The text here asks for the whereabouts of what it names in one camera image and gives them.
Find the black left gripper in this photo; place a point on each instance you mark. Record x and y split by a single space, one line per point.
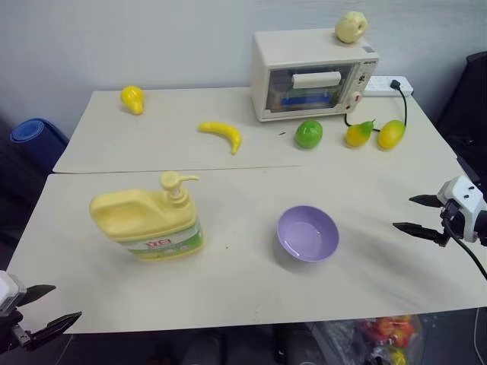
11 329

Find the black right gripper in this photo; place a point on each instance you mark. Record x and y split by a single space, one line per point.
454 222

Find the purple plastic bowl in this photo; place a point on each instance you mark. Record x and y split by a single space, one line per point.
308 235

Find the yellow detergent pump bottle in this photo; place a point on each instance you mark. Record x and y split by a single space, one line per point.
152 216

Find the yellow lemon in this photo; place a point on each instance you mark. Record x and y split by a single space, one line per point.
391 135

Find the yellow-green toy pear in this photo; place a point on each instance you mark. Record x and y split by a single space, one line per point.
357 135

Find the black office chair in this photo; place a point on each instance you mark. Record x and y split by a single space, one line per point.
466 110

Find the clear bag of toy fruit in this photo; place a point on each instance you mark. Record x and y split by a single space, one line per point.
388 336

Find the white power strip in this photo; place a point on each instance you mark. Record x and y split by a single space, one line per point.
380 85

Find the green toy apple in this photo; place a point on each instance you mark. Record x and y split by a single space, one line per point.
308 134

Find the cream toaster oven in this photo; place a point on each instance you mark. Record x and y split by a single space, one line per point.
304 53

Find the pale yellow toy fruit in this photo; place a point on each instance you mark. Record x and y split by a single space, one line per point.
351 27

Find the yellow toy banana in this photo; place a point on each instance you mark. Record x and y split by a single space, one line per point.
224 131

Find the yellow toy pear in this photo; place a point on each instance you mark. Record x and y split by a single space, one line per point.
132 97

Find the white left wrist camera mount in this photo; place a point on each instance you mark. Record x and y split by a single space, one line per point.
7 291

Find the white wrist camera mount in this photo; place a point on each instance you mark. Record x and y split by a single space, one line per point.
7 291
466 194

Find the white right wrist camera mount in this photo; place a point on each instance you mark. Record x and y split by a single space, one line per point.
466 194

